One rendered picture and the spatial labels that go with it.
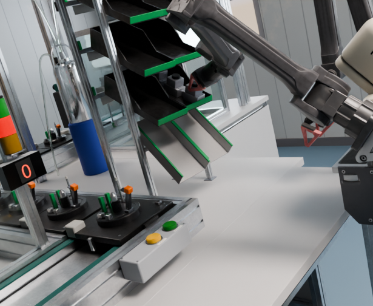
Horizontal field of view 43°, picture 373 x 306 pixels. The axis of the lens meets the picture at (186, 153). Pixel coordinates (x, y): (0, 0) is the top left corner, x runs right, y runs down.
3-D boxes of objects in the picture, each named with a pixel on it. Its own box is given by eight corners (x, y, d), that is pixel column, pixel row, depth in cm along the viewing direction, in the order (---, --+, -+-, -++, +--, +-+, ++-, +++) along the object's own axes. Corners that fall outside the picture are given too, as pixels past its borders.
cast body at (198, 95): (204, 101, 166) (206, 83, 162) (196, 105, 163) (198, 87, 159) (186, 93, 170) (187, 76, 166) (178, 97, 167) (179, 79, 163)
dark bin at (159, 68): (175, 67, 152) (176, 45, 148) (144, 78, 144) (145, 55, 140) (121, 40, 168) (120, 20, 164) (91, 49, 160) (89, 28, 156)
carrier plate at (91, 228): (174, 206, 146) (172, 200, 145) (121, 246, 129) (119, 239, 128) (121, 202, 161) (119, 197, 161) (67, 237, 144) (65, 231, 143)
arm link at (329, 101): (339, 121, 101) (353, 100, 100) (299, 96, 104) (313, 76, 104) (339, 129, 109) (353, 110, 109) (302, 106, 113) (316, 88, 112)
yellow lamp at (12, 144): (26, 148, 130) (20, 131, 129) (10, 155, 127) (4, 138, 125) (16, 148, 133) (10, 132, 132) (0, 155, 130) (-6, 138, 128)
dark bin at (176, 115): (187, 113, 156) (188, 94, 152) (158, 127, 149) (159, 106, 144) (133, 84, 172) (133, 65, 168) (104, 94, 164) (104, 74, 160)
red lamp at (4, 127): (19, 131, 129) (13, 114, 127) (4, 137, 125) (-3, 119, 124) (10, 132, 132) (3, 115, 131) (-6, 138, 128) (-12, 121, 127)
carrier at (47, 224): (118, 202, 162) (107, 169, 159) (64, 237, 145) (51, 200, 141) (74, 199, 177) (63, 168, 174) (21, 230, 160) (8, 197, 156)
